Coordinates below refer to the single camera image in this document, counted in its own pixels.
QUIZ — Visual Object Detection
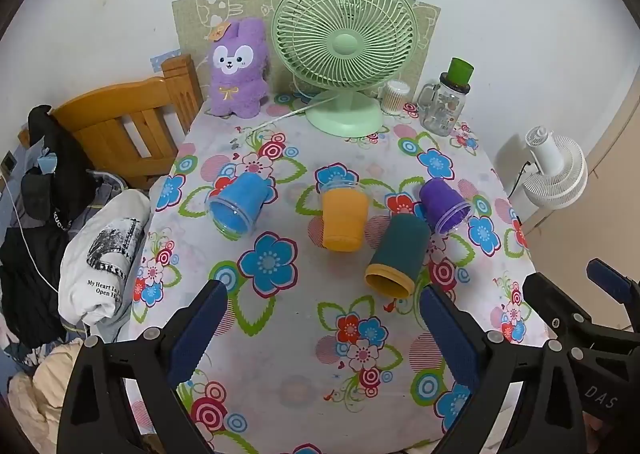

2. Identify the blue cup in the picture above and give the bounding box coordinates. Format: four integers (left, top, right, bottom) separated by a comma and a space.
206, 172, 276, 237

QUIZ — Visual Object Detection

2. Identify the cotton swab container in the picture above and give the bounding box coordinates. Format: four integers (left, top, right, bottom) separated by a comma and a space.
380, 80, 411, 115

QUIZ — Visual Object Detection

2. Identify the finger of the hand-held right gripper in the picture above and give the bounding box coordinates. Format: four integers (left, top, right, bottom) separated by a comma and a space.
586, 258, 640, 331
522, 272, 597, 351

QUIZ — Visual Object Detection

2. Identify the thin white cable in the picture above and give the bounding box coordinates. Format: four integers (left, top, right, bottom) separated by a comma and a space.
0, 174, 60, 293

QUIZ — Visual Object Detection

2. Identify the beige printed fabric panel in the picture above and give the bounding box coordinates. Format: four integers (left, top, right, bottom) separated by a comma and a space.
171, 0, 442, 99

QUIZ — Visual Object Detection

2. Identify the orange cup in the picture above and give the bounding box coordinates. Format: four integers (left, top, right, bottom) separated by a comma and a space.
321, 181, 370, 253

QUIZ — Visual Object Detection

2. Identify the dark green cup yellow rim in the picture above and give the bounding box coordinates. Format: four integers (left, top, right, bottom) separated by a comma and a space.
364, 214, 432, 297

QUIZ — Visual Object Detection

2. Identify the white fan cord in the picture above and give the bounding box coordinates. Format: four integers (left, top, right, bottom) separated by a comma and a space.
248, 92, 331, 133

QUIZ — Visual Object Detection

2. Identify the white fan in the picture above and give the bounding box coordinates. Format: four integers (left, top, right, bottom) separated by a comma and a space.
521, 126, 589, 207

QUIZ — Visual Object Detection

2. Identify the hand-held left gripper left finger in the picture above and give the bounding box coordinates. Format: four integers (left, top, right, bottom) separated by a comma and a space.
59, 279, 231, 454

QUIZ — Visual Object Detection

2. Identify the glass mug green lid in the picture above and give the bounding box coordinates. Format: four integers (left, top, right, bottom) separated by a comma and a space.
415, 57, 476, 137

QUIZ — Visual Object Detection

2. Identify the cream blanket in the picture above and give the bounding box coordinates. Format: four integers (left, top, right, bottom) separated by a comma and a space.
6, 338, 85, 440

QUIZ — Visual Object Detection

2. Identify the white printed shirt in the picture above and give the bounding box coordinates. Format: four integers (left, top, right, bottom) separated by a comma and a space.
57, 190, 152, 327

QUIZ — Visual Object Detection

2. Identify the green desk fan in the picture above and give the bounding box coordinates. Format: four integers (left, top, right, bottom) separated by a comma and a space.
272, 0, 419, 138

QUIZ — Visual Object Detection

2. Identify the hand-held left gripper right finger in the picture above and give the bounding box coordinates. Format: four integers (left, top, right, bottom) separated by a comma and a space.
419, 284, 587, 454

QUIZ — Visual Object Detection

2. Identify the purple plush toy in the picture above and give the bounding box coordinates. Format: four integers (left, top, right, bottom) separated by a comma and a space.
206, 18, 272, 119

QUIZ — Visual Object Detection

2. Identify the wooden headboard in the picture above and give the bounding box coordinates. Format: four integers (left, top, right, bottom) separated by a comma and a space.
19, 54, 205, 191

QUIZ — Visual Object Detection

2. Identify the black clothes pile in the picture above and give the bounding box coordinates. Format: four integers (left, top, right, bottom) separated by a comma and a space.
0, 104, 98, 350

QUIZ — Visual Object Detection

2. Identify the floral tablecloth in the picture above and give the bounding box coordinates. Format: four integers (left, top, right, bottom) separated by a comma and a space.
127, 92, 549, 454

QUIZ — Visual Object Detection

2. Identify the purple cup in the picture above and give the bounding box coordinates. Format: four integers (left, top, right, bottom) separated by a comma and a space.
418, 178, 474, 233

